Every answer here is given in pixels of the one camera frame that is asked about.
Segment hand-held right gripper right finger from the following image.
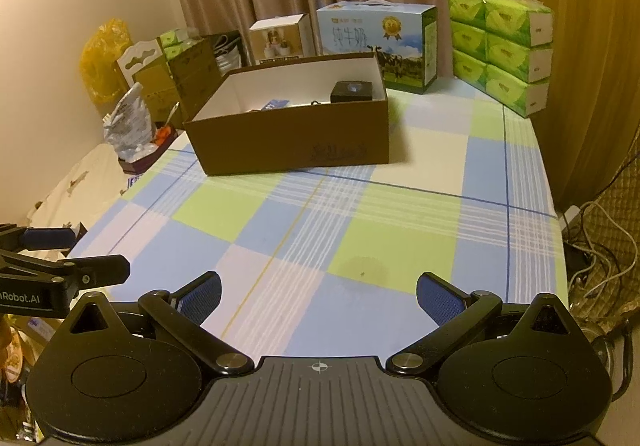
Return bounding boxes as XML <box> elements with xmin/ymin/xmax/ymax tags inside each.
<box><xmin>385</xmin><ymin>271</ymin><xmax>583</xmax><ymax>377</ymax></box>

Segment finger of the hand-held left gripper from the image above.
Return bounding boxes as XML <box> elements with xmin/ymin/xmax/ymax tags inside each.
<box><xmin>0</xmin><ymin>223</ymin><xmax>85</xmax><ymax>253</ymax></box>
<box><xmin>0</xmin><ymin>250</ymin><xmax>132</xmax><ymax>287</ymax></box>

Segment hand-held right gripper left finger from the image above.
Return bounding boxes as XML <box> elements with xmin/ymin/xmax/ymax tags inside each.
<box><xmin>55</xmin><ymin>271</ymin><xmax>253</xmax><ymax>377</ymax></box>

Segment brown cardboard storage box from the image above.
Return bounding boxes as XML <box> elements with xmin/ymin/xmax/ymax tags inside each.
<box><xmin>182</xmin><ymin>51</ymin><xmax>391</xmax><ymax>177</ymax></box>

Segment black product box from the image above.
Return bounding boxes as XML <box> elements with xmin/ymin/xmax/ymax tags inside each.
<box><xmin>330</xmin><ymin>80</ymin><xmax>375</xmax><ymax>103</ymax></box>

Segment cream floral cloth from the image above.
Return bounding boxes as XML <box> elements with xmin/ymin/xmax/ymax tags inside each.
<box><xmin>25</xmin><ymin>143</ymin><xmax>131</xmax><ymax>252</ymax></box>

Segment pile of small packets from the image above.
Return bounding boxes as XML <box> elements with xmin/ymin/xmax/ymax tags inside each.
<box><xmin>0</xmin><ymin>313</ymin><xmax>56</xmax><ymax>446</ymax></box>

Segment dark red box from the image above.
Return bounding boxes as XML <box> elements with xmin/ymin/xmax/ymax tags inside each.
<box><xmin>118</xmin><ymin>126</ymin><xmax>178</xmax><ymax>175</ymax></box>

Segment clear plastic bag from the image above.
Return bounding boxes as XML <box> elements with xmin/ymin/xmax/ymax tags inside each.
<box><xmin>103</xmin><ymin>82</ymin><xmax>153</xmax><ymax>162</ymax></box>

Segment black power adapter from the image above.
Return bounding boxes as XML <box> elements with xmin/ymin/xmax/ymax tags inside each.
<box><xmin>564</xmin><ymin>240</ymin><xmax>595</xmax><ymax>278</ymax></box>

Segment plain cardboard carton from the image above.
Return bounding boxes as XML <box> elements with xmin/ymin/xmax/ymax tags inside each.
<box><xmin>134</xmin><ymin>63</ymin><xmax>173</xmax><ymax>124</ymax></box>

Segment yellow plastic bag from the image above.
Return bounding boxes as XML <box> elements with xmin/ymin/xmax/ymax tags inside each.
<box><xmin>81</xmin><ymin>17</ymin><xmax>133</xmax><ymax>104</ymax></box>

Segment quilted brown chair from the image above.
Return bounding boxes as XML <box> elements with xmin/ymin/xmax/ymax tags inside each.
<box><xmin>565</xmin><ymin>126</ymin><xmax>640</xmax><ymax>342</ymax></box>

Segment white chair back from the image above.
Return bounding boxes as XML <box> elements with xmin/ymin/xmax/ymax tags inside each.
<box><xmin>116</xmin><ymin>38</ymin><xmax>166</xmax><ymax>89</ymax></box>

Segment printed cardboard carton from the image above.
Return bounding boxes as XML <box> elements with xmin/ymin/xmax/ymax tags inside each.
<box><xmin>167</xmin><ymin>37</ymin><xmax>222</xmax><ymax>127</ymax></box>

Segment stacked metal basins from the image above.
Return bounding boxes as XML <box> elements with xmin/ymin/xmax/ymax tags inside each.
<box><xmin>212</xmin><ymin>30</ymin><xmax>251</xmax><ymax>73</ymax></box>

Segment stack of green tissue packs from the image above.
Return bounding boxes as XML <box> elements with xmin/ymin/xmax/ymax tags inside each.
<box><xmin>446</xmin><ymin>0</ymin><xmax>555</xmax><ymax>119</ymax></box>

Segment white gift box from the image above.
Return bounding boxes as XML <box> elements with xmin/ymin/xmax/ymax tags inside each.
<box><xmin>248</xmin><ymin>13</ymin><xmax>315</xmax><ymax>66</ymax></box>

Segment wooden door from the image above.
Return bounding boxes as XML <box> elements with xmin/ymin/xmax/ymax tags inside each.
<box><xmin>510</xmin><ymin>0</ymin><xmax>640</xmax><ymax>217</ymax></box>

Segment tangle of cables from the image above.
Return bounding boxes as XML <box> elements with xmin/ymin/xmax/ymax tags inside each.
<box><xmin>567</xmin><ymin>198</ymin><xmax>636</xmax><ymax>307</ymax></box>

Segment blue milk carton with handle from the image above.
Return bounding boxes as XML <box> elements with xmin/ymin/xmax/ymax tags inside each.
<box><xmin>316</xmin><ymin>0</ymin><xmax>438</xmax><ymax>94</ymax></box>

